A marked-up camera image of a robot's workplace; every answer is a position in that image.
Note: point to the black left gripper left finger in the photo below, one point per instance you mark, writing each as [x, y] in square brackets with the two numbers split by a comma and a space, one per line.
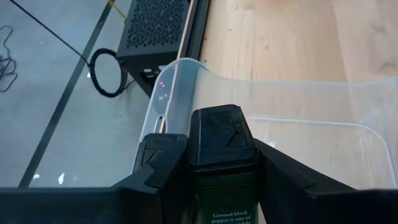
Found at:
[93, 205]

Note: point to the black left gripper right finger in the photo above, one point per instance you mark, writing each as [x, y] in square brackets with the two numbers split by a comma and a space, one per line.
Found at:
[311, 205]

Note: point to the dark green black pepper tin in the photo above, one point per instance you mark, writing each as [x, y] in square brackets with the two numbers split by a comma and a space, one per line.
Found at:
[222, 149]

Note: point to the clear plastic storage bin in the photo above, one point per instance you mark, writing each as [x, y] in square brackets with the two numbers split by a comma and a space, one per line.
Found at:
[311, 99]

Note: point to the black perforated computer tower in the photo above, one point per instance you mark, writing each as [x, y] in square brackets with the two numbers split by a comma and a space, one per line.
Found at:
[152, 28]

